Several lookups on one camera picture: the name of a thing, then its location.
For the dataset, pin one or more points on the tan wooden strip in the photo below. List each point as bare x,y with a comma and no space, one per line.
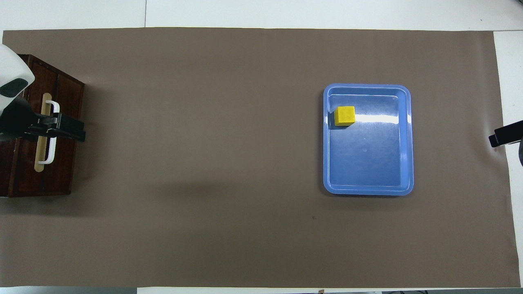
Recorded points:
39,157

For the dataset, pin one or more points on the dark wooden drawer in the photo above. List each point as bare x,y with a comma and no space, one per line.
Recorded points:
25,171

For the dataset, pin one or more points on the blue plastic tray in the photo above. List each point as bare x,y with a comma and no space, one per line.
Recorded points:
367,163

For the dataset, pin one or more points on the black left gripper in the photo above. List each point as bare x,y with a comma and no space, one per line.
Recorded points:
16,120

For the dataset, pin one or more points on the yellow cube block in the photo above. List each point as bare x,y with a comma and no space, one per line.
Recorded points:
344,116

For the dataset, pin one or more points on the dark wooden cabinet case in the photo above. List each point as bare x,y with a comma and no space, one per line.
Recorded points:
69,167

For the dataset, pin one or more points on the brown table mat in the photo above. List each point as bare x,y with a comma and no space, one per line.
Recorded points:
245,237

